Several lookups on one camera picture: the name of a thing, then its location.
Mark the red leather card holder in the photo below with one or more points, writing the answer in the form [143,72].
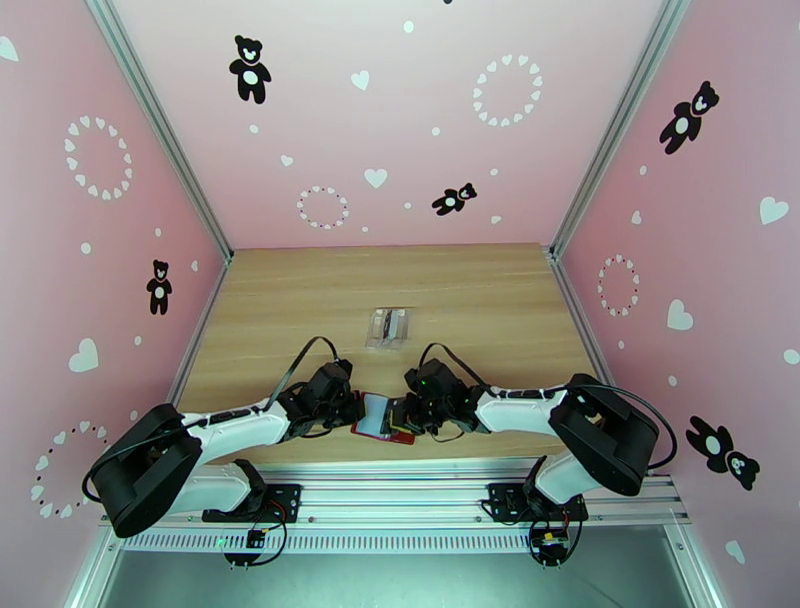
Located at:
[374,412]

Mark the black VIP credit card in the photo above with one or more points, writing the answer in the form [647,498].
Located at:
[392,415]
[390,325]

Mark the clear acrylic card stand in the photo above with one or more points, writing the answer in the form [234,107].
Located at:
[375,328]

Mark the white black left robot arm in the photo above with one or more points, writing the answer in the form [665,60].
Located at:
[244,428]

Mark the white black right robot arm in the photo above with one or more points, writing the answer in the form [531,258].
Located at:
[519,409]

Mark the small black controller board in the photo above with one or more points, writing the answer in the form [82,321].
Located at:
[255,539]

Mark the controller board with yellow plug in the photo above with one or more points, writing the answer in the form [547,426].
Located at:
[550,542]

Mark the aluminium extrusion rail bed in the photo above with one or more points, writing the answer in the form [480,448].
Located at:
[400,500]

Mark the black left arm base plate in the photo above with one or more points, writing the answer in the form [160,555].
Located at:
[287,497]

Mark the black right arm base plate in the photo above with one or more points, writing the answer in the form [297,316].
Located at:
[500,500]

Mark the aluminium table side rail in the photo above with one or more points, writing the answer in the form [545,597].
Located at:
[189,362]
[599,362]

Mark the aluminium frame post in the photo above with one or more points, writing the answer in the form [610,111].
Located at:
[615,125]
[167,134]

